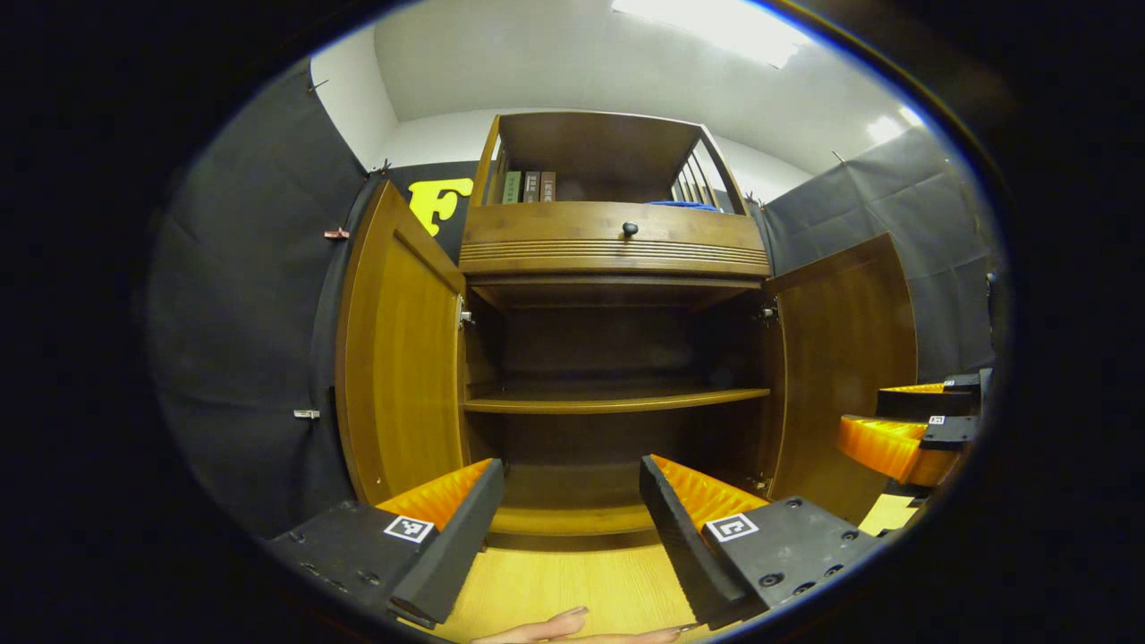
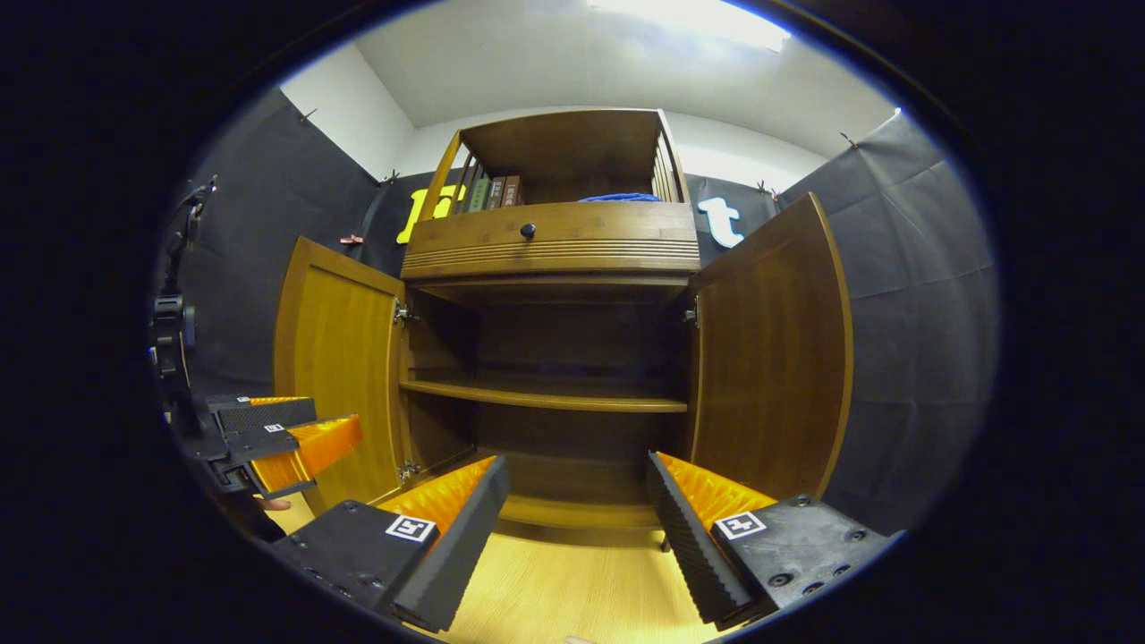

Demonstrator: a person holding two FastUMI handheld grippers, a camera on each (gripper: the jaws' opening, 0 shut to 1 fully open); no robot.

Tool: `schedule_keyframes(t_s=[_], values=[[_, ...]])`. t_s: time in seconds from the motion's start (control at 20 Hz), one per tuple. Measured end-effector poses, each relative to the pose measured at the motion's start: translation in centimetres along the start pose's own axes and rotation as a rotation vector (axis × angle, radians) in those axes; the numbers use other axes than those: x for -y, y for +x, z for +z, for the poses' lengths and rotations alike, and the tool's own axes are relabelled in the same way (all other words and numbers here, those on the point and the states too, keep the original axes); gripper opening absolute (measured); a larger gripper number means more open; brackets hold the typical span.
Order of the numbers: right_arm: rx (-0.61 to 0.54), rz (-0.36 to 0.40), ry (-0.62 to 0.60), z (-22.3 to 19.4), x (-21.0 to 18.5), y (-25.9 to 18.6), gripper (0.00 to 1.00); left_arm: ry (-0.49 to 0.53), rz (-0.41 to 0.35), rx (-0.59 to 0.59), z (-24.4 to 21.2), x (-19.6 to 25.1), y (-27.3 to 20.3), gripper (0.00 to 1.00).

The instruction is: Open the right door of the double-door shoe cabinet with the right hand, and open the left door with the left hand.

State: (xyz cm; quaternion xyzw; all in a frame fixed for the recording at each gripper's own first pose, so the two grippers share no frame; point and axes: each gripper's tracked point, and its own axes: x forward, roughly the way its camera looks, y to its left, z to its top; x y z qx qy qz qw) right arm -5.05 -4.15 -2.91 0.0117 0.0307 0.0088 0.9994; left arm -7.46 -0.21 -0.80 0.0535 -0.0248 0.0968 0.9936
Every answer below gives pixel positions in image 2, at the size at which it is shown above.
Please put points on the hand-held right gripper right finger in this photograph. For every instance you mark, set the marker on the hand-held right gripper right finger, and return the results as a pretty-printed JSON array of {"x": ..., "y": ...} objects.
[{"x": 693, "y": 555}]

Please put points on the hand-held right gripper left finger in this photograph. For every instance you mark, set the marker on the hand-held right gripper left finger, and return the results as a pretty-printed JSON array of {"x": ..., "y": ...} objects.
[{"x": 456, "y": 546}]

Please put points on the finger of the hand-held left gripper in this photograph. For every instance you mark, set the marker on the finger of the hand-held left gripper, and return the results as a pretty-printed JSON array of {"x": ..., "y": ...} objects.
[
  {"x": 264, "y": 414},
  {"x": 268, "y": 444}
]

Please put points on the wooden cabinet door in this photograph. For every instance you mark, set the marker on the wooden cabinet door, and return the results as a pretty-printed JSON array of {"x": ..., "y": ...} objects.
[
  {"x": 778, "y": 358},
  {"x": 340, "y": 358}
]

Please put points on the wooden double-door shoe cabinet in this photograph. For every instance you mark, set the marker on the wooden double-door shoe cabinet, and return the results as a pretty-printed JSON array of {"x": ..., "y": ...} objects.
[{"x": 555, "y": 233}]

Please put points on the metal door hinge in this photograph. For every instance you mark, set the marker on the metal door hinge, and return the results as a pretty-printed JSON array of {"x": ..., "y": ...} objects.
[
  {"x": 408, "y": 471},
  {"x": 404, "y": 312},
  {"x": 691, "y": 312}
]

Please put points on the wooden cabinet shelf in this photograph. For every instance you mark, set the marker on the wooden cabinet shelf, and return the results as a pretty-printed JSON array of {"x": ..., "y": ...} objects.
[{"x": 546, "y": 395}]

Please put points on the wooden cabinet drawer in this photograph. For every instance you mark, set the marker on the wooden cabinet drawer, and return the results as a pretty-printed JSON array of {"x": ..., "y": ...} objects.
[{"x": 555, "y": 228}]

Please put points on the green book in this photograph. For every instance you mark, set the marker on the green book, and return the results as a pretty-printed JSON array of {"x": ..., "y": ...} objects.
[{"x": 479, "y": 195}]

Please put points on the black backdrop cloth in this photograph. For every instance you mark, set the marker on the black backdrop cloth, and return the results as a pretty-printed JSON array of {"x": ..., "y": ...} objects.
[{"x": 921, "y": 340}]

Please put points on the reddish brown book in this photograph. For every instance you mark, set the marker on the reddish brown book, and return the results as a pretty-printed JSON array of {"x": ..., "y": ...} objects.
[{"x": 513, "y": 191}]

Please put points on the blue cloth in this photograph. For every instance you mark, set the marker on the blue cloth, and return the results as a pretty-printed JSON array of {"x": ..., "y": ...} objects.
[{"x": 622, "y": 198}]

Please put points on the large ceiling light panel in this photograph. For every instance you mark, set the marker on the large ceiling light panel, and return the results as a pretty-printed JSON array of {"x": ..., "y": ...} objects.
[{"x": 698, "y": 20}]

